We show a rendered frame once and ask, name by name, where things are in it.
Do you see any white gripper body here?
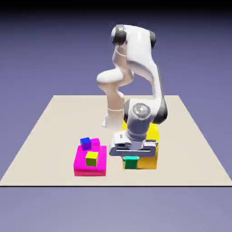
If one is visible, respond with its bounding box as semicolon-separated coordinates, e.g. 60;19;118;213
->
109;140;159;158

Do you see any small blue cube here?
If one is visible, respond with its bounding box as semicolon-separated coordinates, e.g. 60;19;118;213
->
80;137;92;151

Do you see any small green cube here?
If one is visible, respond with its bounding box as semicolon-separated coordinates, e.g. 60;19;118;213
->
123;156;140;170

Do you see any small yellow cube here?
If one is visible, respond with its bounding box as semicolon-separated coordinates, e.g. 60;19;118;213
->
85;151;99;168

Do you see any large yellow box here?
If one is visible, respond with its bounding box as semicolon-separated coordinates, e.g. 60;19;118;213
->
122;119;160;170

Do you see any small magenta cube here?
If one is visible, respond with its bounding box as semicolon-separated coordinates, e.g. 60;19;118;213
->
90;138;101;152

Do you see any large magenta box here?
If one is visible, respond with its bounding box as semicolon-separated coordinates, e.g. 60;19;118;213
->
73;145;107;177

